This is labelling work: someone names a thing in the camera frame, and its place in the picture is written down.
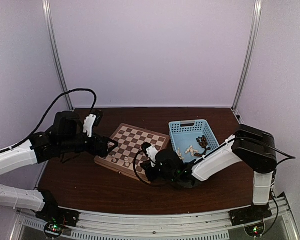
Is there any right black cable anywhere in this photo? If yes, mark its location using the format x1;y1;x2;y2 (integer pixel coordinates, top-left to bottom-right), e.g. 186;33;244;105
133;149;171;187

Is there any wooden folding chess board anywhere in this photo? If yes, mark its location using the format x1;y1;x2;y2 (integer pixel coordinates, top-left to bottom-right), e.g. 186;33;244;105
94;123;170;180

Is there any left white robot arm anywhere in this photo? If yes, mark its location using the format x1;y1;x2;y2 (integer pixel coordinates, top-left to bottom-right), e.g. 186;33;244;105
0;111;119;222

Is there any dark chess pieces pile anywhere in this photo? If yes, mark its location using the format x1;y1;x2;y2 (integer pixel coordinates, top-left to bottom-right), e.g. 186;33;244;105
193;135;211;157

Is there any front aluminium rail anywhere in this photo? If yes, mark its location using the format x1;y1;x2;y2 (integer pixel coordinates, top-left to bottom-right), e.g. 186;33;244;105
9;197;298;240

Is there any white bishop chess piece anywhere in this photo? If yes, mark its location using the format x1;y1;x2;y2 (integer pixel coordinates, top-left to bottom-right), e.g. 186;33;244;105
177;147;185;161

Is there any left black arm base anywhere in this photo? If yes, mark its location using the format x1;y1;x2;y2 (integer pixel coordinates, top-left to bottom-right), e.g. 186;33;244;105
35;190;80;227

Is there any left black cable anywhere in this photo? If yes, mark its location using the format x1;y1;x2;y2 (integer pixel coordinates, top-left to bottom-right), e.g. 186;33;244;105
0;87;98;157

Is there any light blue plastic basket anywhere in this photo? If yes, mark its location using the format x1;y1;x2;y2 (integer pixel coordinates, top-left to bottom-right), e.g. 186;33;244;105
168;119;220;163

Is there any black cable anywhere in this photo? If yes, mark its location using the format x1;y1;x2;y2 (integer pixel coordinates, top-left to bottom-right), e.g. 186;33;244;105
133;149;171;187
0;87;98;157

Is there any right aluminium frame post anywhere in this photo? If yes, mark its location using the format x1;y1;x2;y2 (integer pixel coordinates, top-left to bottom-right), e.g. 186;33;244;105
231;0;263;112

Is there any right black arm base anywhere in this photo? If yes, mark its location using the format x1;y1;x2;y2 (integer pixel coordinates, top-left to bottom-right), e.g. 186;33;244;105
229;203;273;226

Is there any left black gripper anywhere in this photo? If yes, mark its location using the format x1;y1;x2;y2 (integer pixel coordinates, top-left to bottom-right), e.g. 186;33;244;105
59;131;118;158

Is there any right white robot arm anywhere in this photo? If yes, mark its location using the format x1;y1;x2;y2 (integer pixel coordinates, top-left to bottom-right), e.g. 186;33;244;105
141;124;277;221

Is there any left aluminium frame post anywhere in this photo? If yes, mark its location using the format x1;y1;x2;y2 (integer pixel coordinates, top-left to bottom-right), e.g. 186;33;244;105
41;0;75;112

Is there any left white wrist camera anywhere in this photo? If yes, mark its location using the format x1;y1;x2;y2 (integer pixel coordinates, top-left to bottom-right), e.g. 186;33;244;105
82;109;103;138

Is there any aluminium frame post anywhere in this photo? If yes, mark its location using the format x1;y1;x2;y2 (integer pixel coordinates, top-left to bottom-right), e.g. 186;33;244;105
231;0;263;112
41;0;75;112

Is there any white chess pieces pile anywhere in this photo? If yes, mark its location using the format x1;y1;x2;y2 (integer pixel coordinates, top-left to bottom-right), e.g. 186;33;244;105
184;145;199;156

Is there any white queen chess piece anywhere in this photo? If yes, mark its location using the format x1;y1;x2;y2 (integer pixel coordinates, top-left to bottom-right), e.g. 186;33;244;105
124;157;131;168

